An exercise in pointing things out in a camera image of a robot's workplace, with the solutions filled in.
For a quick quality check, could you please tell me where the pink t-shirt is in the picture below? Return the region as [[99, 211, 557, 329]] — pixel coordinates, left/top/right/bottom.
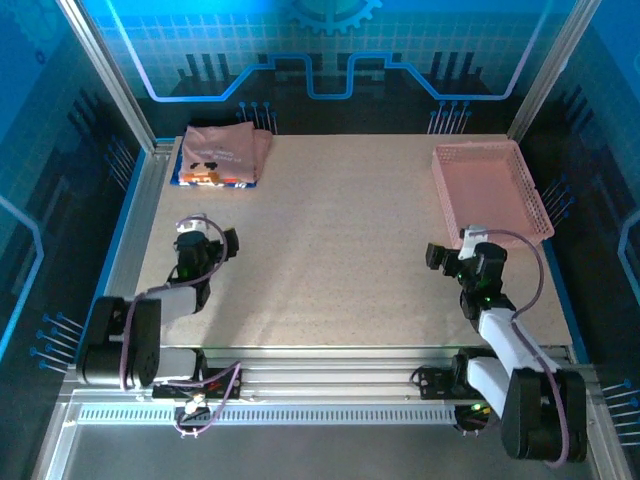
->
[[179, 123, 275, 184]]

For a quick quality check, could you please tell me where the blue printed t-shirt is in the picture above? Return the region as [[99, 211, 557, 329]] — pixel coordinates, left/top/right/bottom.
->
[[169, 172, 259, 191]]

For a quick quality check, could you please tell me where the pink plastic basket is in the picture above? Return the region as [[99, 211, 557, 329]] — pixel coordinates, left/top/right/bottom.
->
[[432, 139, 555, 249]]

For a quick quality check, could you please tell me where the black electronics board with LEDs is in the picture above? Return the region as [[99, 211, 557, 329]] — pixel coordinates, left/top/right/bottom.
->
[[452, 402, 501, 437]]

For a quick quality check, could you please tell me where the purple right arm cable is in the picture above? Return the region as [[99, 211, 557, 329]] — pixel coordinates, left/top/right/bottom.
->
[[452, 228, 574, 469]]

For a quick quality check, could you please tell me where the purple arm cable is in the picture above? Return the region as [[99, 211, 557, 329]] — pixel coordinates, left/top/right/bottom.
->
[[452, 228, 574, 469], [119, 217, 245, 439]]

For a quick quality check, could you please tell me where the aluminium side rail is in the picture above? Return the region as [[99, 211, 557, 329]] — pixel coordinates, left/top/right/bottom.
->
[[102, 139, 179, 351]]

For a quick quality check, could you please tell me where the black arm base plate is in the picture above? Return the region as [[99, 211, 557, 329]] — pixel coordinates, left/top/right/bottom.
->
[[151, 367, 245, 401], [413, 367, 510, 401]]

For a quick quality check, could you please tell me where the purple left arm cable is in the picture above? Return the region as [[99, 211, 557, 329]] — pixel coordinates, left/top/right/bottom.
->
[[119, 217, 245, 439]]

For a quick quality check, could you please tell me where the white cable connector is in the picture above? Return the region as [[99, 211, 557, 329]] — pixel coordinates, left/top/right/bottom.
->
[[174, 394, 211, 439]]

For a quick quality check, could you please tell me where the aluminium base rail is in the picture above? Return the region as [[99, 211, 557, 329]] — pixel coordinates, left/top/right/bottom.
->
[[57, 344, 601, 406]]

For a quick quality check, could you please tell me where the slotted grey cable duct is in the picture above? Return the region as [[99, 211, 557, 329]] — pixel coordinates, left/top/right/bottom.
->
[[74, 403, 464, 427]]

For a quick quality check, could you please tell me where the aluminium frame post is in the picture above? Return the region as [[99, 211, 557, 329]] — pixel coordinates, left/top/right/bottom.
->
[[505, 0, 604, 144], [55, 0, 159, 154]]

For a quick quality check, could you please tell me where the aluminium lower frame bar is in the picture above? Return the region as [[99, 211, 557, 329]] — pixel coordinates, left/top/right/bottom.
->
[[29, 402, 84, 480], [579, 403, 634, 480]]

